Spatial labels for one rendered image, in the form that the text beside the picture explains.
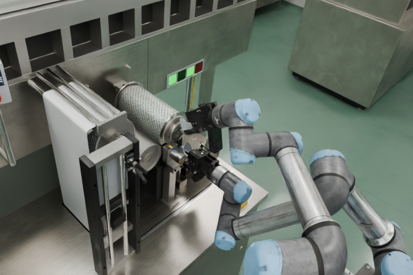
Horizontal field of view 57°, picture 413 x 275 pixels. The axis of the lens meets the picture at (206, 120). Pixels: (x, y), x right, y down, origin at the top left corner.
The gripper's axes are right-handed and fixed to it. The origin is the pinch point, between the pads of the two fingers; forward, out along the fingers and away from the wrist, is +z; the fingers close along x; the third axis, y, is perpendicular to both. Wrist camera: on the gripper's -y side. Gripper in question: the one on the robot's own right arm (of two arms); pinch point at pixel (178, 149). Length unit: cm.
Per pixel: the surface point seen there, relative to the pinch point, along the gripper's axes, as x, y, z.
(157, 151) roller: 13.5, 8.8, -2.3
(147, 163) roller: 18.6, 6.5, -2.8
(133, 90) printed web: 7.4, 22.1, 19.1
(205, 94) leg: -71, -29, 46
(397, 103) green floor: -311, -109, -21
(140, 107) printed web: 10.7, 20.2, 10.8
